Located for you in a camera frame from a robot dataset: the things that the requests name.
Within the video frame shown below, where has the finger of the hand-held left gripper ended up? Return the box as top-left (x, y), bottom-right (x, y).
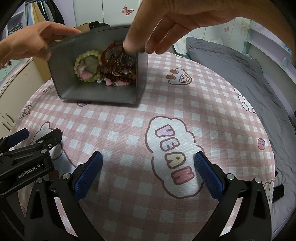
top-left (0, 129), bottom-right (29, 152)
top-left (9, 129), bottom-right (63, 160)

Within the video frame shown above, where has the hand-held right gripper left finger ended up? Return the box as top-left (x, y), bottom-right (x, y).
top-left (24, 151), bottom-right (103, 241)

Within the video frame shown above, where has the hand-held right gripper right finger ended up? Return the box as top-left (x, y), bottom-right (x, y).
top-left (194, 151), bottom-right (272, 241)

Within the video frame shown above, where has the grey storage box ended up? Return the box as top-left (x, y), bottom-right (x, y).
top-left (48, 25), bottom-right (148, 107)

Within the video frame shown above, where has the pale green bead bracelet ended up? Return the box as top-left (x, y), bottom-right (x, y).
top-left (73, 50), bottom-right (102, 83)

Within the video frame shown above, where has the red bead bracelet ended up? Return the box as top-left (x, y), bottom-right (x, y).
top-left (99, 42), bottom-right (139, 86)

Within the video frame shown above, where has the silver chain necklace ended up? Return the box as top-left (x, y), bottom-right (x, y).
top-left (111, 50), bottom-right (137, 77)

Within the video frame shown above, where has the person's left hand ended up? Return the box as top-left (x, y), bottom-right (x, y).
top-left (0, 22), bottom-right (82, 68)

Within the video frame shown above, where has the person's right hand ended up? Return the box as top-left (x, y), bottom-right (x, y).
top-left (123, 0), bottom-right (234, 55)

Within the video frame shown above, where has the beige cabinet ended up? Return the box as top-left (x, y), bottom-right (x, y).
top-left (0, 57), bottom-right (50, 139)

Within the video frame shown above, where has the pink checkered tablecloth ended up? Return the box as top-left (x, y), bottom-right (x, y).
top-left (10, 50), bottom-right (281, 241)

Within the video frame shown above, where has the black smartphone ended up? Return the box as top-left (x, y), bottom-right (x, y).
top-left (272, 184), bottom-right (285, 204)

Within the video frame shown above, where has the small cardboard box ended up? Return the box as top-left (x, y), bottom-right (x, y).
top-left (75, 23), bottom-right (91, 33)

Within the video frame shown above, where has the grey blanket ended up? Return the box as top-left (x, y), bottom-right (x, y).
top-left (185, 37), bottom-right (296, 223)

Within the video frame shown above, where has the light blue hanging shirt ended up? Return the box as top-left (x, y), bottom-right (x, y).
top-left (24, 3), bottom-right (35, 26)

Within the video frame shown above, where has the yellow hanging hoodie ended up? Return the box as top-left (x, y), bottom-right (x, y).
top-left (31, 2), bottom-right (44, 24)

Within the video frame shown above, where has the black hanging jacket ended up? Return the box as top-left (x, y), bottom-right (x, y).
top-left (46, 0), bottom-right (65, 24)

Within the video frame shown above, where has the white pillow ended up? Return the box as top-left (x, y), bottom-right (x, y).
top-left (172, 38), bottom-right (192, 55)

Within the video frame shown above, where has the pale green wardrobe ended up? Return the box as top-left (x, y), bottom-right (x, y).
top-left (62, 0), bottom-right (144, 26)

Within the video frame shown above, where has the purple bed shelf unit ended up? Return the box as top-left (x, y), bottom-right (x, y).
top-left (240, 21), bottom-right (296, 77)

